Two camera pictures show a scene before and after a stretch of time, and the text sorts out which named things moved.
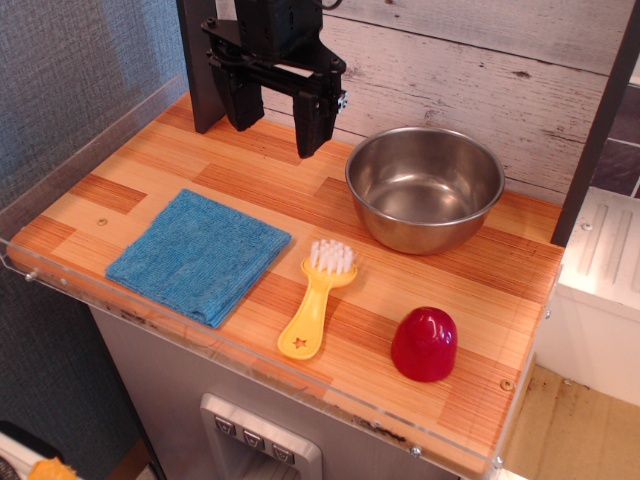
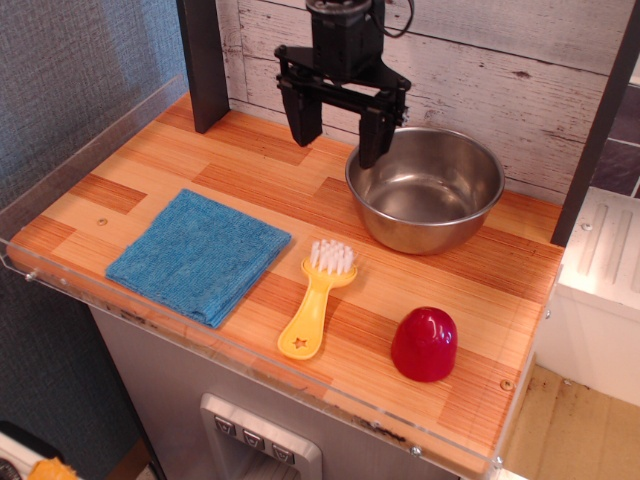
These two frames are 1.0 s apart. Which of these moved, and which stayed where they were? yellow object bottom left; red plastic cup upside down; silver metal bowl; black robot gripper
Moved: black robot gripper
Stayed: yellow object bottom left; red plastic cup upside down; silver metal bowl
